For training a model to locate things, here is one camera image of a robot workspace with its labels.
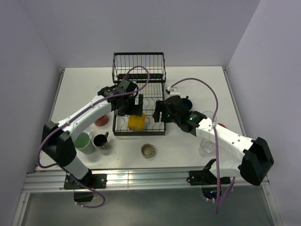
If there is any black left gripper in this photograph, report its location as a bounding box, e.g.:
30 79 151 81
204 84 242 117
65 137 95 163
114 94 143 117

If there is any yellow ceramic mug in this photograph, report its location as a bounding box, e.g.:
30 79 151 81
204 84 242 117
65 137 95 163
127 113 146 131

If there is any black wire dish rack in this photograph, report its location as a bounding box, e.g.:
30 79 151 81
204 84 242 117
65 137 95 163
112 52 166 137

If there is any red mug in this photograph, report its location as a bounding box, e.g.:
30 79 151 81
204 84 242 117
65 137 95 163
94 115 109 127

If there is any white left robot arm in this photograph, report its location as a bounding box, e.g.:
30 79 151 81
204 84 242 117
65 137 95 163
38 93 143 188

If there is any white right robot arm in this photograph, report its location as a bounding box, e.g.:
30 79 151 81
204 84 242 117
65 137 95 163
153 96 274 186

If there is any dark blue mug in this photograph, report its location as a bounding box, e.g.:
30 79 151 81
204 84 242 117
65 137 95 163
181 96 193 111

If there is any small brown glass jar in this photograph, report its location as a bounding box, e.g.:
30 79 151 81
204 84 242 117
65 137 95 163
141 144 156 159

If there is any clear glass near blue mug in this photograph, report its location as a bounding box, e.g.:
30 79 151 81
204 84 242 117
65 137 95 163
203 111 217 122

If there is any black metal mug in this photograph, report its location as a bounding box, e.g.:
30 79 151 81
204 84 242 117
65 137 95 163
93 132 109 150

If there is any clear glass front right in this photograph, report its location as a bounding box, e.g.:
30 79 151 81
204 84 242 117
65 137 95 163
198 139 216 157

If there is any clear glass front left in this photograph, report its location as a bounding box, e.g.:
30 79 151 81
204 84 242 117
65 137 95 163
84 127 93 138

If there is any green plastic cup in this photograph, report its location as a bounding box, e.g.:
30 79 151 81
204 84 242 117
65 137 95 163
74 132 95 155

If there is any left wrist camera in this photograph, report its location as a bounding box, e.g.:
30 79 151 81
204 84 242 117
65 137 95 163
115 79 137 94

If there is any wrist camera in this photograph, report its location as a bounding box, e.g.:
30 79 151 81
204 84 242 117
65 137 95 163
115 79 137 94
166 86 181 97

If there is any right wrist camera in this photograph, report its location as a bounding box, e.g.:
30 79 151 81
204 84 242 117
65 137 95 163
166 86 181 97

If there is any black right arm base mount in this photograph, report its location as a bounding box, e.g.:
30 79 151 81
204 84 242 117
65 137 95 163
186 170 217 200

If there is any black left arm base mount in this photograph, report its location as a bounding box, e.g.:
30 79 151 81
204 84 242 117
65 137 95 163
63 174 107 204

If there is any aluminium frame rail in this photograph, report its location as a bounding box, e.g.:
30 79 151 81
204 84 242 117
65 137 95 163
22 164 270 194

